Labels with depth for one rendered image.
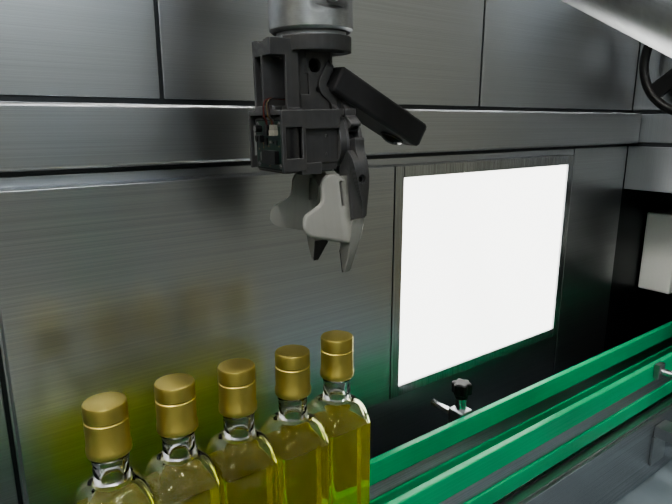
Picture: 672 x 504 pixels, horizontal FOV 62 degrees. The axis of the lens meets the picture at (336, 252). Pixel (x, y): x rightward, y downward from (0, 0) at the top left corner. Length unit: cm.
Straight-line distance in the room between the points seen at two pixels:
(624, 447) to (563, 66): 65
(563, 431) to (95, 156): 72
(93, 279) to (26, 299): 6
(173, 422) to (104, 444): 6
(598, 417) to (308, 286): 54
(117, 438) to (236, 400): 10
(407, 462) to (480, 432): 15
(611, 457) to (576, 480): 10
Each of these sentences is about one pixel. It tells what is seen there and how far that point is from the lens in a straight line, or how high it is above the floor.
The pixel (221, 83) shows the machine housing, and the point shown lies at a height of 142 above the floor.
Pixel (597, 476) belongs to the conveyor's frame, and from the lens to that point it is 103.
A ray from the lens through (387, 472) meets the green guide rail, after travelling 77.
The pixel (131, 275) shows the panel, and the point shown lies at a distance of 59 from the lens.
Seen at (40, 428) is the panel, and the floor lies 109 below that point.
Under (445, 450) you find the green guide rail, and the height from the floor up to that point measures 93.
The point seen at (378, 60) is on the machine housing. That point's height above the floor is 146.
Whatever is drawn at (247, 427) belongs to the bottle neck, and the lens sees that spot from 54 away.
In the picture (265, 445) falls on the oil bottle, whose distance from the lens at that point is 55.
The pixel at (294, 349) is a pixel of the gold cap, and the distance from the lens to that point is 55.
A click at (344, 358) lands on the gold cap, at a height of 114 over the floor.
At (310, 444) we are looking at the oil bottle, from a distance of 57.
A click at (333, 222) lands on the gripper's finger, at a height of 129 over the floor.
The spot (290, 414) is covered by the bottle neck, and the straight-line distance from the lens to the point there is 56.
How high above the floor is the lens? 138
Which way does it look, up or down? 13 degrees down
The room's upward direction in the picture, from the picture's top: straight up
